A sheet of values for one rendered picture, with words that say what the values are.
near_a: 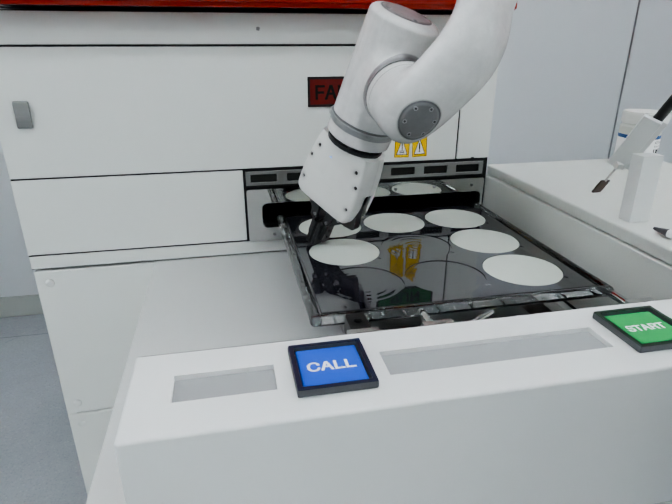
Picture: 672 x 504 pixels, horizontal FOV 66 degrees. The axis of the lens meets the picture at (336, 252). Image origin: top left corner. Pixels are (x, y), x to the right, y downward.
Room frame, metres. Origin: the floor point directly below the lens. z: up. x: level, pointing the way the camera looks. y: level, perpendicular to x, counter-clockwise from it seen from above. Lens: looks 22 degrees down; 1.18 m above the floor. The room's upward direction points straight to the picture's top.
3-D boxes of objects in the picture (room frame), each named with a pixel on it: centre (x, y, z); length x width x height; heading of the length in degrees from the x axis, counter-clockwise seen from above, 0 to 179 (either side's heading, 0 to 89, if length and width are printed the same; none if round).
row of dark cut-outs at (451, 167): (0.92, -0.06, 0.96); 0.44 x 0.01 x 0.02; 102
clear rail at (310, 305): (0.67, 0.06, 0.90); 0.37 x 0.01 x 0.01; 12
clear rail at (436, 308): (0.53, -0.16, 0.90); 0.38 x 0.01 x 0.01; 102
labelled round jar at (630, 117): (0.97, -0.56, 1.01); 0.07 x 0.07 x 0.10
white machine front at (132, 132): (0.89, 0.12, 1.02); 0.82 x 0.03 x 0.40; 102
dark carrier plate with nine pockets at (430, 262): (0.71, -0.12, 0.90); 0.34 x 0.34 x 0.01; 12
